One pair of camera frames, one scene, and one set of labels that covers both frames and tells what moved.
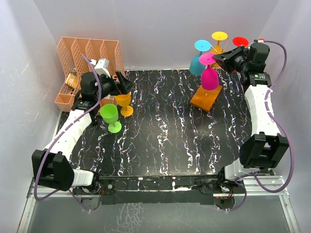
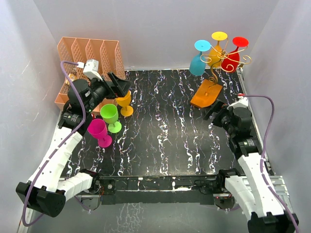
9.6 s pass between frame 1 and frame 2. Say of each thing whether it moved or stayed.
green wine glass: stayed
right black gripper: moved
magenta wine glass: moved
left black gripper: stayed
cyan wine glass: stayed
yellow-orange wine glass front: stayed
